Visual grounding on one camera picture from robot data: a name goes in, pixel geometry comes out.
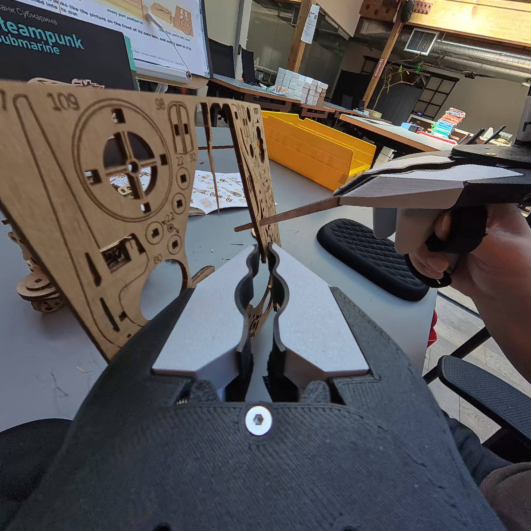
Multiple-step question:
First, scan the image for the person's right hand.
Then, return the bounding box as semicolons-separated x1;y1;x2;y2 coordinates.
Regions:
408;199;531;332

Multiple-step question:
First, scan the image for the grey-topped desk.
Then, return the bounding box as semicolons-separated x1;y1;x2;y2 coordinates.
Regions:
207;75;332;121
339;113;457;152

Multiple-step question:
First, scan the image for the yellow plastic bin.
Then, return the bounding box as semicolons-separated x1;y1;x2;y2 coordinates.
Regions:
261;110;377;191

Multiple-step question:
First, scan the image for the black quilted wrist rest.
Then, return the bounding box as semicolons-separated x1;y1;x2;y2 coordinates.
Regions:
316;219;430;302

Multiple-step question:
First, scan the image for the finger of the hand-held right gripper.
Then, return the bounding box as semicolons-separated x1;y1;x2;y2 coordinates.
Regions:
356;155;458;181
334;165;466;208

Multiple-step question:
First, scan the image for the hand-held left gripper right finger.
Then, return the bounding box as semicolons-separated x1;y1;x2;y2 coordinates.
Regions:
267;242;370;402

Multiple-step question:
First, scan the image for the silver ventilation duct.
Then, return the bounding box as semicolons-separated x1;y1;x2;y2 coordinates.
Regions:
431;39;531;79

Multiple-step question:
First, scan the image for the thin wooden stick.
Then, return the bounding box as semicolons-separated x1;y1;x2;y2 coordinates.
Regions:
234;195;342;232

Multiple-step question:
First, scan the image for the white instruction poster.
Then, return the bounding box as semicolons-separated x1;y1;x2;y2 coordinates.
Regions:
71;0;213;79

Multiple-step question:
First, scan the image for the stack of white boxes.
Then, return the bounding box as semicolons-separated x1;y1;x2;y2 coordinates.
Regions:
275;67;328;104

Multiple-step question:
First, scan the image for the wooden parts sheet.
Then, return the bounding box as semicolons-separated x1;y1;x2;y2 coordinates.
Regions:
0;79;282;361

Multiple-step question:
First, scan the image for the black model kit box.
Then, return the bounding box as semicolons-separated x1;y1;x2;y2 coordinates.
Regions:
0;8;137;90

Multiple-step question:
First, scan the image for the black chair armrest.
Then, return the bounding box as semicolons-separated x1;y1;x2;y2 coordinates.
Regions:
438;355;531;463

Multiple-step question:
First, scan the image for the partly built wooden model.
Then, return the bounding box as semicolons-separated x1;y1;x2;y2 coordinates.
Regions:
8;224;67;314

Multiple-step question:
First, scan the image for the wooden post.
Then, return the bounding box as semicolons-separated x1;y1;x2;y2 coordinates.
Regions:
286;0;318;73
363;0;409;108

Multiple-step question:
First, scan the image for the stack of colourful boxes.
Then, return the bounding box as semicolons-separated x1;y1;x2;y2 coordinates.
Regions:
427;107;465;135

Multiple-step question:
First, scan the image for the instruction booklet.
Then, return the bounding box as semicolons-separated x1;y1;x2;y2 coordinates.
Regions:
189;169;249;216

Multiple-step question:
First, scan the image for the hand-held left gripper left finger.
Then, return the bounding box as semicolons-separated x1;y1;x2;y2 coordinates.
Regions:
152;245;260;402

